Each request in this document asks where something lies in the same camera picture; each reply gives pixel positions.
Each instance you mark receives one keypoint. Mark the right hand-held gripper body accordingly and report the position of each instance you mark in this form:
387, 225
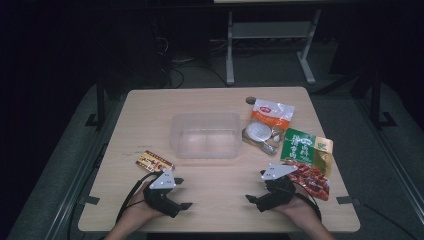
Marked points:
278, 193

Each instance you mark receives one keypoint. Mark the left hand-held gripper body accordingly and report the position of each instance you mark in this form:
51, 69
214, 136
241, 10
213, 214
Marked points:
159, 197

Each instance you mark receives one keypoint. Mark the red sausage packet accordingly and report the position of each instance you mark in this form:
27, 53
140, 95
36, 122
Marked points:
313, 181

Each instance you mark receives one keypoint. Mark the green and gold snack packet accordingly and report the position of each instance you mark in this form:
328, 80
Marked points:
300, 146

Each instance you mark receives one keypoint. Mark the clear orange-banded snack packet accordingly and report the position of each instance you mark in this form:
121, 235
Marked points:
270, 123

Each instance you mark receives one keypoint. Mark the clear plastic container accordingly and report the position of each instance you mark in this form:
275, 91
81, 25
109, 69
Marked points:
206, 133

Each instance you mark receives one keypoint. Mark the person's left hand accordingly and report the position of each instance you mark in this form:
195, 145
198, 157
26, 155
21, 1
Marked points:
140, 208

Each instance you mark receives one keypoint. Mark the person's right hand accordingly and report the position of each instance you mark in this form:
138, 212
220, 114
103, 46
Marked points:
301, 210

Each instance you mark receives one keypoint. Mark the black tape strip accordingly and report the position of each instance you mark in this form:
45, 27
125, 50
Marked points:
348, 200
90, 200

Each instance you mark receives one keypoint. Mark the grey round table grommet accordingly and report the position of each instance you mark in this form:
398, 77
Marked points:
250, 100

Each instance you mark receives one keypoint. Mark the black metal stand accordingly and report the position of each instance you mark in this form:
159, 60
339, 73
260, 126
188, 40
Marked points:
100, 103
376, 100

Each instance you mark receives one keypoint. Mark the grey metal rail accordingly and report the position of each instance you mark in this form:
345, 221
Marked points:
83, 173
390, 156

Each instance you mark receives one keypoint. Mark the white metal desk frame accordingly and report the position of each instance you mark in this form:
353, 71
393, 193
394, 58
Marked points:
270, 30

